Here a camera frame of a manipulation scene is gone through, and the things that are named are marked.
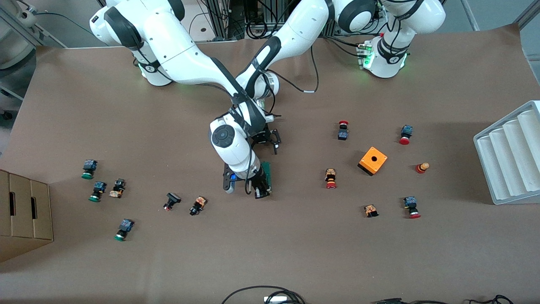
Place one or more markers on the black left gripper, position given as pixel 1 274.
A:
pixel 264 136

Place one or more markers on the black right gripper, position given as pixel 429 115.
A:
pixel 259 182

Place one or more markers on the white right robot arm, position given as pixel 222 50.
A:
pixel 181 55

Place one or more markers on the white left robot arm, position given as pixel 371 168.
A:
pixel 295 29

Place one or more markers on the red emergency button orange block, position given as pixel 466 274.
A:
pixel 330 178

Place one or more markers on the black button orange contact block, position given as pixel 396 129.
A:
pixel 117 188
pixel 198 205

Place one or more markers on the red push button blue block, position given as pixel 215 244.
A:
pixel 343 131
pixel 406 134
pixel 411 207

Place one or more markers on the black square red button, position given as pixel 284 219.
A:
pixel 171 199

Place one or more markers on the small orange contact block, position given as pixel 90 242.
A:
pixel 371 210

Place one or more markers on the white adapter block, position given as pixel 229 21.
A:
pixel 276 299

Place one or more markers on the green push button blue block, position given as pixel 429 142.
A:
pixel 97 191
pixel 89 168
pixel 124 229

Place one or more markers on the red yellow knob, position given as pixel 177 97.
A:
pixel 422 167

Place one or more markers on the white stepped plastic tray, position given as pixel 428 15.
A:
pixel 506 156

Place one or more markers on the brown cardboard box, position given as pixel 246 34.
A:
pixel 25 219

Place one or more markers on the grey metal stand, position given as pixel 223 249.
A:
pixel 42 34

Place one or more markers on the orange button enclosure box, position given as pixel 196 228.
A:
pixel 366 162

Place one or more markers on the aluminium profile post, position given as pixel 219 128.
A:
pixel 221 19

